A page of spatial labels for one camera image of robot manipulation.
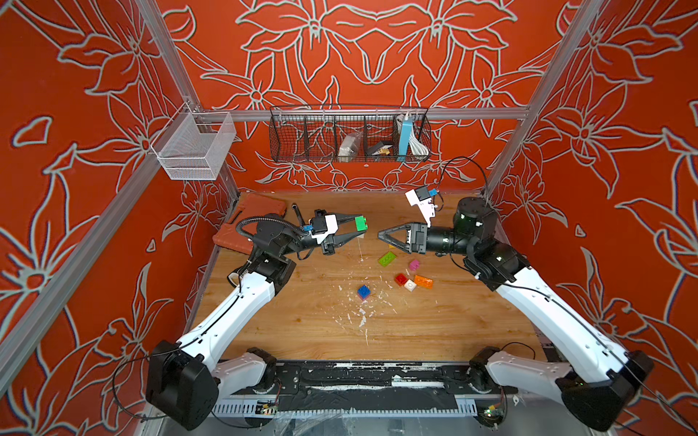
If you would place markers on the black wire basket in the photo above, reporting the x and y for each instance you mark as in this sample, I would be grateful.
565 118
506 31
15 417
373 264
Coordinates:
346 134

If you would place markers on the grey packet in basket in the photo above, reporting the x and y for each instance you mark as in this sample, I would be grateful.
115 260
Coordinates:
350 148

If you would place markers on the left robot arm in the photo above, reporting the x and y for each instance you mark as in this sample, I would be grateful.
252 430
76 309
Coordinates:
188 377

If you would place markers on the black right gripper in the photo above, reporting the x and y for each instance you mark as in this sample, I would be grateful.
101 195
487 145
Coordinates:
418 240

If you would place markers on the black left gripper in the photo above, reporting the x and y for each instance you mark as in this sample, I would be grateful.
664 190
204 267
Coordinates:
336 243

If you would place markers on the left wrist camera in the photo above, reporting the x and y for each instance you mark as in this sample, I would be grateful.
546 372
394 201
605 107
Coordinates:
321 227

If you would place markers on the red lego brick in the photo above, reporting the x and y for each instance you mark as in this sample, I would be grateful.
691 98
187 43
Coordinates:
401 279

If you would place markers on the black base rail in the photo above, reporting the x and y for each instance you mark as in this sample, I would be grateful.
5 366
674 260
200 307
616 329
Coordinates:
377 386

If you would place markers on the black item in basket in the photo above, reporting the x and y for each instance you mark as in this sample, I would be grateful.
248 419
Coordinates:
381 149

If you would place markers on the white wire basket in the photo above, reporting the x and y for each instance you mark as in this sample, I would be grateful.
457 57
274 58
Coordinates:
194 150

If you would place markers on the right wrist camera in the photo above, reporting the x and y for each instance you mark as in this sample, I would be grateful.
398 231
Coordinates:
423 198

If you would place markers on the small white lego brick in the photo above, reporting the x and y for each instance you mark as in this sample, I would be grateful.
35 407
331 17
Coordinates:
410 285

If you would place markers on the orange lego brick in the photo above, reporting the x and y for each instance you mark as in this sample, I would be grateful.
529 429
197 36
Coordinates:
424 282

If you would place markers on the lime green long lego brick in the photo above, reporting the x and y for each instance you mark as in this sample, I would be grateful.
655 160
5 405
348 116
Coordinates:
387 259

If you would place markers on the blue lego brick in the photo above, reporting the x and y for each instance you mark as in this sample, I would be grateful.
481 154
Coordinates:
363 292

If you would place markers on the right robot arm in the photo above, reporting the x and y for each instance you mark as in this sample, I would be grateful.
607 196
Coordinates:
598 378

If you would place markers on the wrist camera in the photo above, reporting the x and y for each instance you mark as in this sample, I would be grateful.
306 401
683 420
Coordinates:
321 227
423 198

